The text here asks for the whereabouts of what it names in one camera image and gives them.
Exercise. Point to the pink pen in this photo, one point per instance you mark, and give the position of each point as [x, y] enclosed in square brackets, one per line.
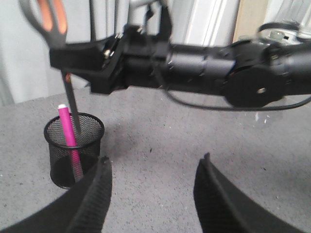
[68, 131]

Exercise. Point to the black mesh pen cup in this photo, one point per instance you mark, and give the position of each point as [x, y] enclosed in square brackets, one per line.
[68, 164]

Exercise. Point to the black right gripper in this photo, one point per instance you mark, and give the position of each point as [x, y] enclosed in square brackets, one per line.
[138, 60]

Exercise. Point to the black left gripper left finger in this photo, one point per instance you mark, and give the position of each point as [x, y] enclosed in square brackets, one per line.
[82, 209]

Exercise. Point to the grey orange scissors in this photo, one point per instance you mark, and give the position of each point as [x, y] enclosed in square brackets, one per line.
[53, 29]

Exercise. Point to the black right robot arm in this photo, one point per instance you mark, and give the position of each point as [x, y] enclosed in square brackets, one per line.
[247, 74]

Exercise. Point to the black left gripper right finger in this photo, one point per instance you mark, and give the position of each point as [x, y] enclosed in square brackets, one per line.
[222, 208]

